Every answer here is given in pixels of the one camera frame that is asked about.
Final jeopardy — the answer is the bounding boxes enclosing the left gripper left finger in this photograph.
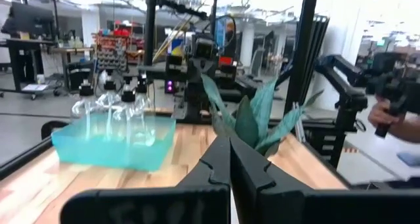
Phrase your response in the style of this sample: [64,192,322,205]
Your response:
[60,136,232,224]

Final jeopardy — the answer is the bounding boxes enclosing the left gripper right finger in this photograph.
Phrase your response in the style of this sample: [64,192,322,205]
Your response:
[230,136,420,224]

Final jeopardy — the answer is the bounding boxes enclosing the clear soap pump bottle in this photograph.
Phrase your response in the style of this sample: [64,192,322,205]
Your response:
[96,69,121,139]
[134,72,157,146]
[70,79,99,143]
[116,76,142,146]

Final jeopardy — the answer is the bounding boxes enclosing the person's forearm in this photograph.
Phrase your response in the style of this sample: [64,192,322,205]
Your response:
[388,120,420,145]

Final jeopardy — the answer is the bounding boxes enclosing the green translucent plastic bin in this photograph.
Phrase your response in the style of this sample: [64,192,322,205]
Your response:
[51,113,177,172]

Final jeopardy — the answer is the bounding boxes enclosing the snake plant in white pot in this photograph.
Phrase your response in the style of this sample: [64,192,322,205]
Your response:
[199,73,325,158]

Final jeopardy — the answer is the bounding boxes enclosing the red parts organizer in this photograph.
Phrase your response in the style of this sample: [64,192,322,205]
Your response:
[93,19,145,72]

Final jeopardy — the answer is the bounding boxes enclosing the blue pad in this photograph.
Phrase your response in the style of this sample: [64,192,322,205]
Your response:
[396,151,420,168]

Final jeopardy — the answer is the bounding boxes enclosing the person's hand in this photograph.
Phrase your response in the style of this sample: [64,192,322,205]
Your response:
[367,97,400,129]

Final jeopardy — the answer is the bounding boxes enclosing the black desk monitor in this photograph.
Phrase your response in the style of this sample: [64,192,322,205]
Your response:
[1,2,56,41]

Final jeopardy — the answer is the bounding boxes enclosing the black desk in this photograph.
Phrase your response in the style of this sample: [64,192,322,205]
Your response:
[5,36,96,93]

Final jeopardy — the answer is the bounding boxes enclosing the black aluminium table frame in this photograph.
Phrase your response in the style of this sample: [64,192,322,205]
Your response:
[0,0,420,192]

